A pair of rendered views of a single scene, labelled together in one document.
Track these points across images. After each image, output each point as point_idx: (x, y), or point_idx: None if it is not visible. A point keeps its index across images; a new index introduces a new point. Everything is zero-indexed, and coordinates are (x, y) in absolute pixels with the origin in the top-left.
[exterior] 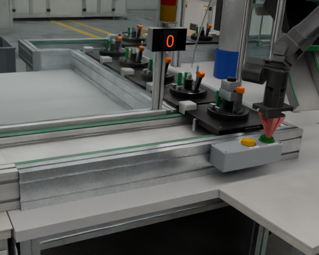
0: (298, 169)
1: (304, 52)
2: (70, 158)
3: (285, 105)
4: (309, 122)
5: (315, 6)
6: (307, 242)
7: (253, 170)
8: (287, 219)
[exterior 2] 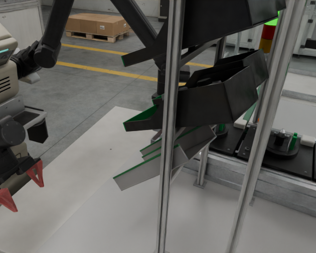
0: (143, 147)
1: (154, 61)
2: None
3: (156, 95)
4: (178, 249)
5: (197, 71)
6: (118, 107)
7: None
8: (130, 113)
